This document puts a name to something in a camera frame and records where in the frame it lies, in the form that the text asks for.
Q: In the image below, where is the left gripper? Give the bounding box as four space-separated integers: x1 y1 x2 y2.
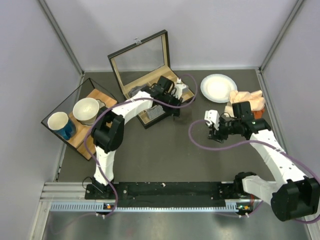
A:
160 91 183 118

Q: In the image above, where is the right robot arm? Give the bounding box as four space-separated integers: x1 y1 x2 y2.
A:
204 101 320 222

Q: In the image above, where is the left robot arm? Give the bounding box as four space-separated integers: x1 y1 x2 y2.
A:
91 76 188 199

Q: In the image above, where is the grey striped rolled underwear front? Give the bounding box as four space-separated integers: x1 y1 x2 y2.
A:
146 105 166 121

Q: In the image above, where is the grey striped rolled underwear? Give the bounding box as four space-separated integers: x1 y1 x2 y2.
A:
128 84 147 98
146 105 166 121

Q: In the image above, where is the grey striped rolled underwear back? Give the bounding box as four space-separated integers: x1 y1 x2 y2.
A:
128 84 147 98

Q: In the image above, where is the black compartment storage box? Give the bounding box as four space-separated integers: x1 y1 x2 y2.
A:
107 29 196 130

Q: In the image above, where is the white paper plate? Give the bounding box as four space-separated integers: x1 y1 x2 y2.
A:
200 74 238 104

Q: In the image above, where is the peach cloth pile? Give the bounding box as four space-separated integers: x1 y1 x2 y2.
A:
224 90 266 117

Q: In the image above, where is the scalloped grey dish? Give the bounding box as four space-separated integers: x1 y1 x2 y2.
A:
77 99 108 126

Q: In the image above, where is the cream ceramic bowl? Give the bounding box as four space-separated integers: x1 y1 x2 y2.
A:
72 97 101 122

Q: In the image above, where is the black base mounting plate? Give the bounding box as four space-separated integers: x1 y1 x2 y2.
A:
84 181 251 208

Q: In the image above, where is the blue white mug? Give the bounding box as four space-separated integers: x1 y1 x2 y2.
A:
47 111 76 141

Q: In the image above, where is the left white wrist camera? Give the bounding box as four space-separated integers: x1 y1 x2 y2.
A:
171 78 189 99

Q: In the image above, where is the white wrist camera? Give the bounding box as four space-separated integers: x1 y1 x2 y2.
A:
204 109 219 129
171 78 189 99

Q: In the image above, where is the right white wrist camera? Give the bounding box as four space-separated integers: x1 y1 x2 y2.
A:
204 109 219 129

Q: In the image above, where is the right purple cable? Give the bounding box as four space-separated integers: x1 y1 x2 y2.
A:
187 118 320 224

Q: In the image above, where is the grey slotted cable duct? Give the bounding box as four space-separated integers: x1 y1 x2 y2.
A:
49 201 240 213

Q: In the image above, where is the black frame wooden shelf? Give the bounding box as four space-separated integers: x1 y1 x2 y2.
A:
41 78 118 160

